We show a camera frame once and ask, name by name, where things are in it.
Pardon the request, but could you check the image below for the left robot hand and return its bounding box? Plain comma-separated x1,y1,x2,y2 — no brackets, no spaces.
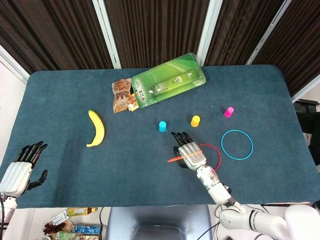
0,140,49,198

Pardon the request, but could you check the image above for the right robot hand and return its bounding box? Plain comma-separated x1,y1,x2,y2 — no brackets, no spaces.
170,131,208,171

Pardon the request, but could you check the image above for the orange ring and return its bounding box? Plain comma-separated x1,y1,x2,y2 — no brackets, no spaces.
167,149,203,164

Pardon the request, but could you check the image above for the red ring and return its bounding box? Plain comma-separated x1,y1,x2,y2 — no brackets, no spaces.
198,143,222,172

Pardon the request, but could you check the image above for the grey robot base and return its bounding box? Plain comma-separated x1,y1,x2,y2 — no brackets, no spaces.
105,204,213,240

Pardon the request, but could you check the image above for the white blister pack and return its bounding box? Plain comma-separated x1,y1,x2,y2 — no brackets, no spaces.
51,210,70,226

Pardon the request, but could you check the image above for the dark red bunch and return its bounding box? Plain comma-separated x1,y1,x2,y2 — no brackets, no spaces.
42,221,66,236

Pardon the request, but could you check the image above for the green yellow drink box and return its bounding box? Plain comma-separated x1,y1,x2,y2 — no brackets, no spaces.
66,206,98,217

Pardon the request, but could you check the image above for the green plastic bottle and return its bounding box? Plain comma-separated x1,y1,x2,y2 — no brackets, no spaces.
54,231,76,240

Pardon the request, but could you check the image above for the dark blue table cloth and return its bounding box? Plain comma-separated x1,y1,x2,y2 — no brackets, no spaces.
0,64,320,209

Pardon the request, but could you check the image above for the blue snack packet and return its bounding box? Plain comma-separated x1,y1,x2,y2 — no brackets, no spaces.
71,224,102,235

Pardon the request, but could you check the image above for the green blister pack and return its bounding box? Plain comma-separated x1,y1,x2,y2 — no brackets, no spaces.
130,51,207,109

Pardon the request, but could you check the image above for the brown snack packet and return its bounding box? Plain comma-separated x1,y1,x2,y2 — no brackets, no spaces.
111,77,140,114

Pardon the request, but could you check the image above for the yellow banana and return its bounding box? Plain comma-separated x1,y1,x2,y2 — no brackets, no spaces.
86,109,106,148

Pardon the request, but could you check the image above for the black equipment stand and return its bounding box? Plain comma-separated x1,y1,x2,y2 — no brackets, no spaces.
293,98,320,158

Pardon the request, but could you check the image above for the blue ring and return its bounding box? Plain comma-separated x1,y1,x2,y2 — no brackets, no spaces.
220,129,254,161

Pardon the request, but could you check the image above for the white frame post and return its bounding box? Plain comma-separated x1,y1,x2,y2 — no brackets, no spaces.
246,0,292,66
291,73,320,103
196,0,223,67
91,0,122,70
0,44,31,85

